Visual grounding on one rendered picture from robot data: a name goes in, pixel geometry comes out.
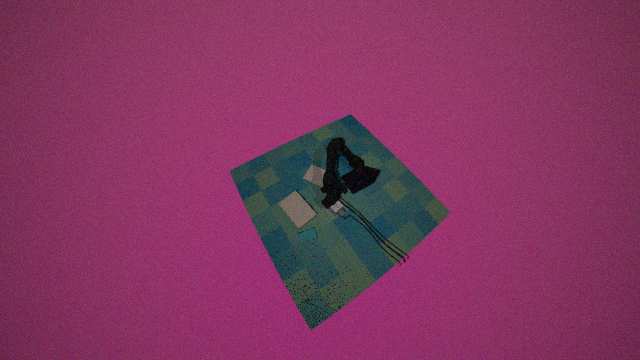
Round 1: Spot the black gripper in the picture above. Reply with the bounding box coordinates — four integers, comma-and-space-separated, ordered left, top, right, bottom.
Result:
321, 185, 348, 209

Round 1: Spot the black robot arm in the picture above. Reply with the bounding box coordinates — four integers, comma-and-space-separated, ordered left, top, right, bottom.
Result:
321, 137, 365, 205

